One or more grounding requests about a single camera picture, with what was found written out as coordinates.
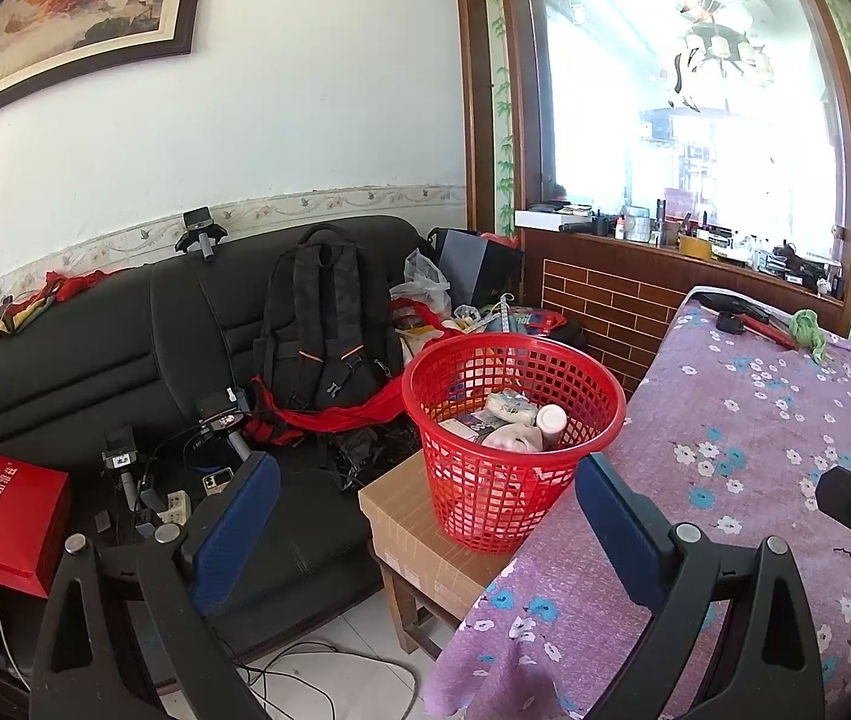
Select purple floral tablecloth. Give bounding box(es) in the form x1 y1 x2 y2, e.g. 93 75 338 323
421 296 851 720

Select camera device with handle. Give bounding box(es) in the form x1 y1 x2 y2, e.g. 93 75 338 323
101 426 142 518
196 388 255 466

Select red and yellow strap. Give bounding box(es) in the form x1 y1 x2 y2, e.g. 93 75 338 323
0 268 127 342

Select green cloth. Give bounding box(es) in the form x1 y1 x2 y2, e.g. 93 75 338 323
791 309 835 365

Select framed painting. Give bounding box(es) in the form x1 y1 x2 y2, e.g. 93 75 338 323
0 0 215 140

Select clear plastic bag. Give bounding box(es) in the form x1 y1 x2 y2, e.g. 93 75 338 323
391 247 452 316

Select red plastic basket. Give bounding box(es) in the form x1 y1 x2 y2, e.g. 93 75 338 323
401 334 629 556

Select black gun-shaped tool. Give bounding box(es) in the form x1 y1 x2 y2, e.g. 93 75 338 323
695 291 771 323

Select long red tool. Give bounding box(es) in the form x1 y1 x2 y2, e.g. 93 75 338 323
740 313 797 350

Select black floor cable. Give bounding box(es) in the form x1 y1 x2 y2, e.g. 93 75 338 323
234 641 419 720

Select dark paper bag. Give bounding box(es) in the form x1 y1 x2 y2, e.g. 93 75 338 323
425 227 524 308

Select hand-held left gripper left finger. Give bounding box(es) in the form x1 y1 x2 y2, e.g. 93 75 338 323
28 452 282 720

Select wooden stool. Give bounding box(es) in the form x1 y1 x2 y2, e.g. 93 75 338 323
380 559 471 661

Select black sofa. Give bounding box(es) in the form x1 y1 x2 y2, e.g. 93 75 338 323
0 214 441 698

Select grey white sock bundle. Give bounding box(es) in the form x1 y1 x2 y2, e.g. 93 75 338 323
481 424 542 453

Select black plastic bag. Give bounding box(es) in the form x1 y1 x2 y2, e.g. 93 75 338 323
327 420 426 492

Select measuring tape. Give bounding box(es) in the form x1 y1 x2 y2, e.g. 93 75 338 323
462 300 516 331

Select brown cardboard box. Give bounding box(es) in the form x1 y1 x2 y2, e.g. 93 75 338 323
357 450 524 620

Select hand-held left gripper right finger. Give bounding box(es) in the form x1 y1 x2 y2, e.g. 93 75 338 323
573 452 825 720

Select red paper bag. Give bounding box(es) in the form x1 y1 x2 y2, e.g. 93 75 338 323
0 451 74 599

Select brick-pattern wooden counter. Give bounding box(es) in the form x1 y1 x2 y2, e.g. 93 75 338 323
513 208 846 398

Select red cloth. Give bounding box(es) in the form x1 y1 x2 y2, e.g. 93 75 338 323
249 296 445 443

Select chandelier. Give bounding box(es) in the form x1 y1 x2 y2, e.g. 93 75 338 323
665 0 775 113

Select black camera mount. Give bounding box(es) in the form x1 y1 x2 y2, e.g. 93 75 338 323
174 206 227 263

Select black backpack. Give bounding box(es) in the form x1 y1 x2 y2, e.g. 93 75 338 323
252 223 404 410

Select row of assorted household clutter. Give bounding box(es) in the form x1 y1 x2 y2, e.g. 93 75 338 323
526 195 846 297

